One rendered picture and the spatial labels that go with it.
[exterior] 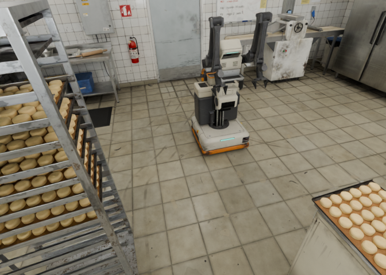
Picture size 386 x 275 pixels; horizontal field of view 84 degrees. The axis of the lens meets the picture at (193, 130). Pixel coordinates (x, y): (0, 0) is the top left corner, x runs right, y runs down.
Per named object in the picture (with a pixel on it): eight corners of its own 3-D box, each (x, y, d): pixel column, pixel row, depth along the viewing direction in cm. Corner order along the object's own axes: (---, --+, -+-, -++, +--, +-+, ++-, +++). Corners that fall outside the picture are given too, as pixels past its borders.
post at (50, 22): (132, 231, 183) (46, -1, 86) (132, 234, 180) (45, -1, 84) (128, 232, 182) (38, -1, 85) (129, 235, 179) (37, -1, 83)
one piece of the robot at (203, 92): (194, 123, 309) (192, 66, 262) (230, 117, 319) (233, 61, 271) (200, 136, 282) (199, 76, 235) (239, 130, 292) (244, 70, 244)
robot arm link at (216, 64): (222, 16, 173) (208, 18, 171) (224, 17, 168) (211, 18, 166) (220, 69, 197) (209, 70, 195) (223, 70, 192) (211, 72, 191)
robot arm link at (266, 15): (265, 8, 185) (255, 8, 183) (273, 12, 175) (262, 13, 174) (255, 57, 216) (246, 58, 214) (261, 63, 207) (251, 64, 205)
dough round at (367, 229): (373, 238, 92) (374, 236, 91) (359, 231, 95) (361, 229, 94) (374, 229, 95) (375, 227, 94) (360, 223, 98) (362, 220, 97)
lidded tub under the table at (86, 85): (72, 95, 395) (66, 82, 380) (76, 86, 433) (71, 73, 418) (93, 92, 403) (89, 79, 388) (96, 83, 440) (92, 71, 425)
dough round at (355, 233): (346, 231, 95) (347, 228, 94) (355, 228, 96) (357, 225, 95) (355, 241, 91) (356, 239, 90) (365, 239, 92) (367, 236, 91)
